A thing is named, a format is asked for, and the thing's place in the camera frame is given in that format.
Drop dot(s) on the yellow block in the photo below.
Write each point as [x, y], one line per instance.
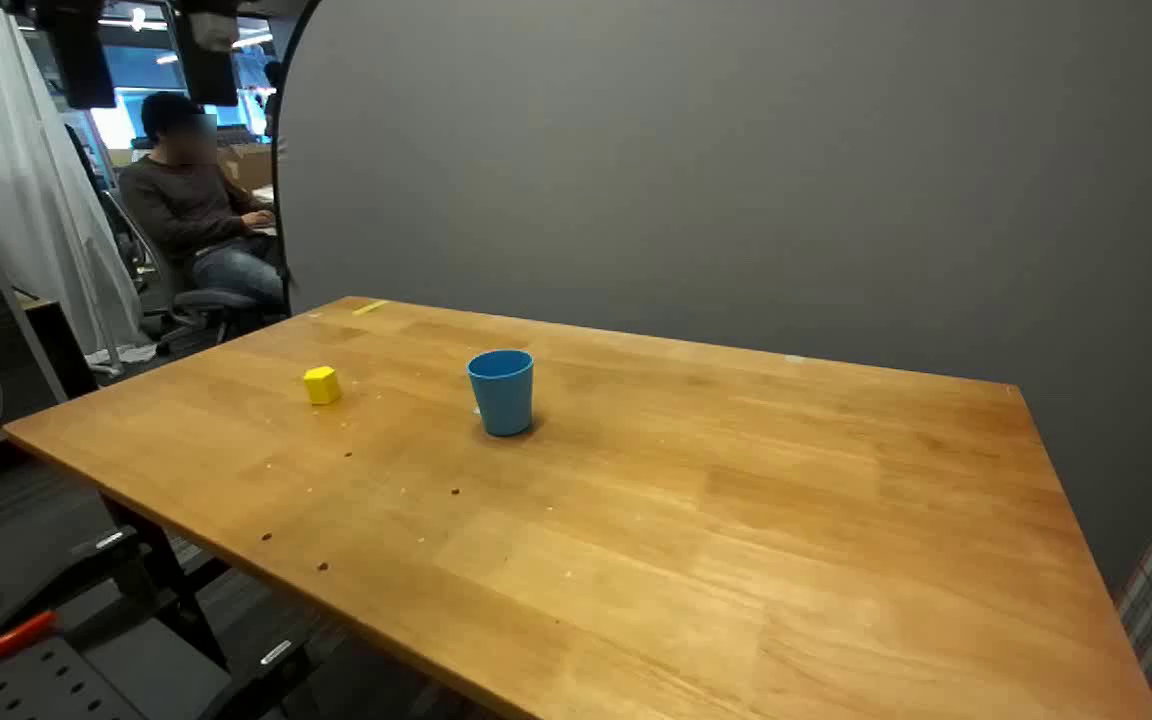
[321, 387]

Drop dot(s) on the grey backdrop panel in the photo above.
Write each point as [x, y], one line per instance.
[762, 187]

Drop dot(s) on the white curtain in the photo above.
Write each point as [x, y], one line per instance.
[31, 187]

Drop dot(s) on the seated person in grey sweater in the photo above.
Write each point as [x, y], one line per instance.
[199, 215]

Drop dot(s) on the blue plastic cup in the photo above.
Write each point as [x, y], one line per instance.
[501, 394]

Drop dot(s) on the black table leg frame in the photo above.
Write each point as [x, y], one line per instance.
[158, 580]

